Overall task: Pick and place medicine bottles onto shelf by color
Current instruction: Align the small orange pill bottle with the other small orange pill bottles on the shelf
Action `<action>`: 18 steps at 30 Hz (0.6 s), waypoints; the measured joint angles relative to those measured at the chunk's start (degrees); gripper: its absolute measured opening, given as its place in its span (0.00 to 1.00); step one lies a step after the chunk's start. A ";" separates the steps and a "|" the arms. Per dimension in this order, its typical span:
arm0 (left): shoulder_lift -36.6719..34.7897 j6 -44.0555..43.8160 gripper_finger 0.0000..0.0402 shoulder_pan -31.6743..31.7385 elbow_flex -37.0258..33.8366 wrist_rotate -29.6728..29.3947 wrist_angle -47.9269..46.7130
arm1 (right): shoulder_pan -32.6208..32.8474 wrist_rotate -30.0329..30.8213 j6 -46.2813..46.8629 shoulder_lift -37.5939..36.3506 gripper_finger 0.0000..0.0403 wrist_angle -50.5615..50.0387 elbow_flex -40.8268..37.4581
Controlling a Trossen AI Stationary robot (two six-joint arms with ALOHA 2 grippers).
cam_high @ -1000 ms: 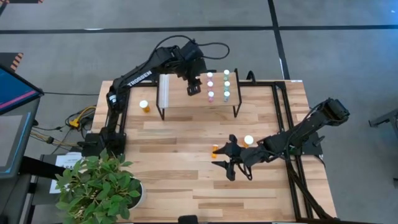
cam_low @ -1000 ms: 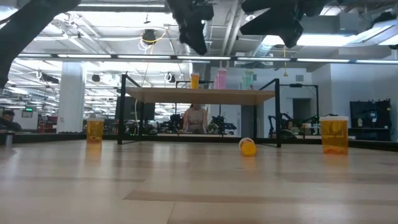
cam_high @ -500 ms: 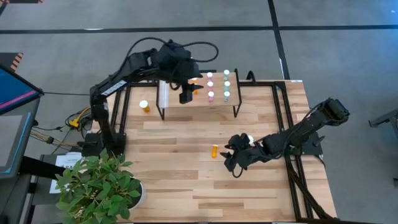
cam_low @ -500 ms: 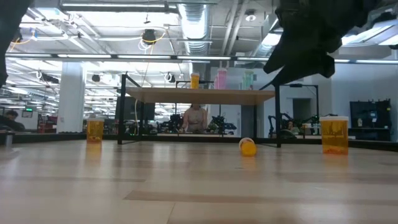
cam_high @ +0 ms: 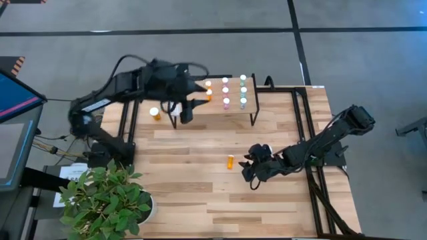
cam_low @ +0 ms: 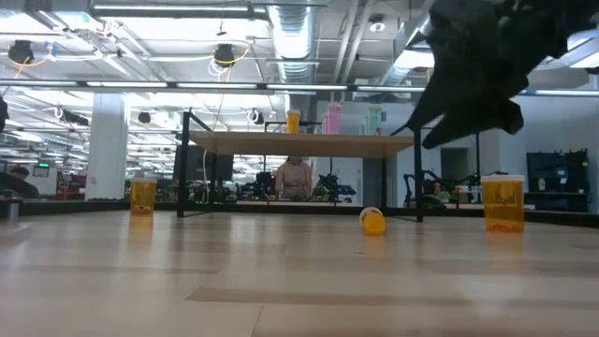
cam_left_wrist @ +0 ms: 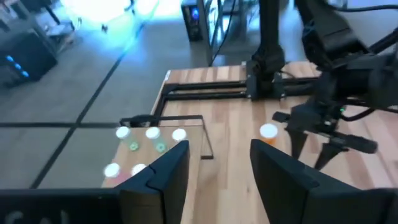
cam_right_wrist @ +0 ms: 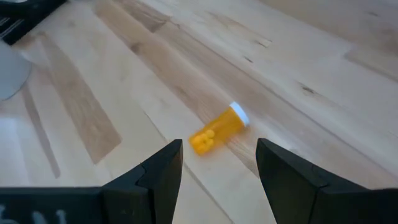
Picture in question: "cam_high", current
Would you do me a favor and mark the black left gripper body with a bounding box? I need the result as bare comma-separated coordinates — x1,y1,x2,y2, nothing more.
145,59,193,104

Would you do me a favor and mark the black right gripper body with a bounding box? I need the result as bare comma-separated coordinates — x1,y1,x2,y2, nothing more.
248,143,284,183

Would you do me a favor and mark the white plant pot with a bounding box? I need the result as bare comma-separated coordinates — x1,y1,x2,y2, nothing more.
138,195,155,225

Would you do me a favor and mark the white paper sheet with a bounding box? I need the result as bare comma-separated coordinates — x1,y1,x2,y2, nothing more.
53,163,89,207

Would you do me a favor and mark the green leafy potted plant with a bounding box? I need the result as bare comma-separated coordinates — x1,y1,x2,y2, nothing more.
59,159,153,240

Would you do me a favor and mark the black monitor blue screen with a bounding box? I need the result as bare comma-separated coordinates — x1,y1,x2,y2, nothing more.
0,68,47,125

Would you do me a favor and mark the grey chair leg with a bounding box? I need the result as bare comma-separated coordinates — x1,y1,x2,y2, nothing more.
395,116,427,151

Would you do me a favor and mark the black orange striped mat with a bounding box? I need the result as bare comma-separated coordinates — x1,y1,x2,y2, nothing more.
0,55,26,78

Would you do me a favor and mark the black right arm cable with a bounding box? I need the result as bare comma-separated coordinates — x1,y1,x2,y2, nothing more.
249,175,268,191

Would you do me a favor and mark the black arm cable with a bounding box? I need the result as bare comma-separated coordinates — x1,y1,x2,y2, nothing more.
249,175,268,191
108,54,210,88

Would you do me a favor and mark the wooden shelf with black frame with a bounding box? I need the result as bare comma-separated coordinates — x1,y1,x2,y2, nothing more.
166,73,260,130

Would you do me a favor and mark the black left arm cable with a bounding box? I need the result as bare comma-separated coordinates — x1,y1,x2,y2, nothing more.
108,54,210,88

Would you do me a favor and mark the yellow and black cable bundle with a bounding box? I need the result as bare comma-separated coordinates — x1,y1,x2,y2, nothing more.
33,133,89,159

